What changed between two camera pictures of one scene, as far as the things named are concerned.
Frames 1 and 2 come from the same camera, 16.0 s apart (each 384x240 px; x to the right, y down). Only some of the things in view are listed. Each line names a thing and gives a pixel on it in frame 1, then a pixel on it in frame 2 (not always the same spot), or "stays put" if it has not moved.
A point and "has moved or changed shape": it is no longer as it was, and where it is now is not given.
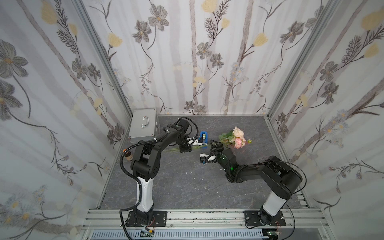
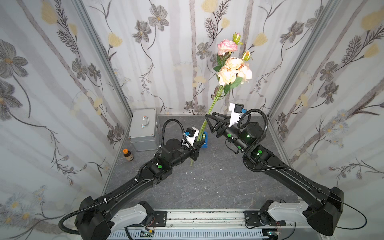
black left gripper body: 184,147 to 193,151
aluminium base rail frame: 301,224 stays put
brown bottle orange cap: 128,154 stays put
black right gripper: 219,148 to 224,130
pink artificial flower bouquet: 235,136 has moved or changed shape
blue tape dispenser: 206,133 stays put
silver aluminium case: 144,126 stays put
